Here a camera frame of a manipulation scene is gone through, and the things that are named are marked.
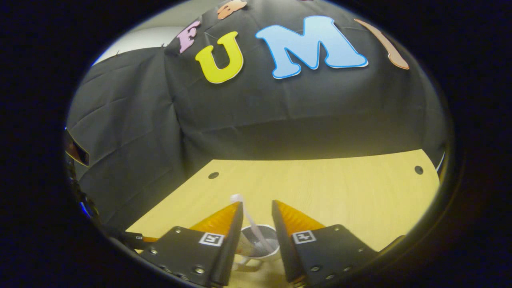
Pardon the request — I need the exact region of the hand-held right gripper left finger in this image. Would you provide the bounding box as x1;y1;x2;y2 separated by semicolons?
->
139;201;244;288

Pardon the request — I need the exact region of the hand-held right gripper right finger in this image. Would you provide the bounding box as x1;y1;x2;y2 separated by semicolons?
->
272;200;379;288

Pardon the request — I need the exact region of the white cup with wooden handle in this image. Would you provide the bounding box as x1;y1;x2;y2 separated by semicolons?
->
234;224;282;273

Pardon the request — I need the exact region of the white toothbrush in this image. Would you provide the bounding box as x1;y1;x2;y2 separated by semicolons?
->
230;194;276;253

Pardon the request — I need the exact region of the wooden desktop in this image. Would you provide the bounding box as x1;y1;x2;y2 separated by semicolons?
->
126;149;441;288

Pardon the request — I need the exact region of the black backdrop cloth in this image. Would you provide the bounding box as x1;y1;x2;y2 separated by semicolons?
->
66;0;448;232

